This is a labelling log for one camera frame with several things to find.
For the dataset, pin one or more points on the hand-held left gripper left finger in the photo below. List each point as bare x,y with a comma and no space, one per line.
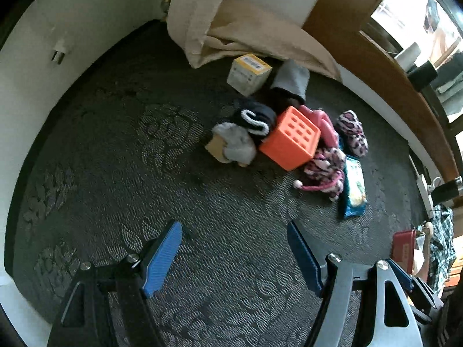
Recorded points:
162,260

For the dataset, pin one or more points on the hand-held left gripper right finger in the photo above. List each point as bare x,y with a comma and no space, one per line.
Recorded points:
304,260

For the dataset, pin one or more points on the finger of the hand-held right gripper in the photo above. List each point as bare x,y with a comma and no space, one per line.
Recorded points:
402,274
427,298

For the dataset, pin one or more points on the red tin container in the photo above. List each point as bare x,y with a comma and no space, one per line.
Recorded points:
403,247

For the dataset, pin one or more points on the leopard sock with pink band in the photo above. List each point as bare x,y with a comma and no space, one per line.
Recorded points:
325,164

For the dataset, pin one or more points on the orange cube with grid holes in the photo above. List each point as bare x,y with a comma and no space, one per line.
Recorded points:
285,148

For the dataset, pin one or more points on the leopard print sock bundle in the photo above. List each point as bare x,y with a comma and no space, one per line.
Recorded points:
352,133

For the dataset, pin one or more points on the black sock with white stripe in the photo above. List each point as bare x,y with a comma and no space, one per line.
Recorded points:
260,112

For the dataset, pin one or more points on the yellow and white box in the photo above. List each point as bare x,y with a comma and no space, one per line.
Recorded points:
247,77

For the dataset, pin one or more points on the beige wooden egg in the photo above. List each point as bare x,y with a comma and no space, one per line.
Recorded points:
428,227

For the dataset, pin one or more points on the plaid shirt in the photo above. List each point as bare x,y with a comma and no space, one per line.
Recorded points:
443,238

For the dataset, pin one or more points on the blue snack packet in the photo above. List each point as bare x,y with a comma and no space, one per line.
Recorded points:
354,191

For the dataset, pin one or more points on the white power strip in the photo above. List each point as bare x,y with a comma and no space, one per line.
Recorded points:
424,191

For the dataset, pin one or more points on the black thermos flask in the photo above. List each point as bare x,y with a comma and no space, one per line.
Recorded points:
448,189

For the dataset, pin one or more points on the grey fluffy sock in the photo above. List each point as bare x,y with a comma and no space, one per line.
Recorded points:
237,144

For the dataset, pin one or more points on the grey cloth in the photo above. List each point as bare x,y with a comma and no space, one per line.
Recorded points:
291,77

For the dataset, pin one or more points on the black box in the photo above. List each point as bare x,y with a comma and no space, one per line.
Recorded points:
423,74

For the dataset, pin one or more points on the beige curtain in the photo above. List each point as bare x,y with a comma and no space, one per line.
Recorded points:
202,14

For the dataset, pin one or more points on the wooden window frame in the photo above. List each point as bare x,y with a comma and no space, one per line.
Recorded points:
361,43

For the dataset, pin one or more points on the white wall plug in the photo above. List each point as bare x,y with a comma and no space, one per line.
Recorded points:
58,53

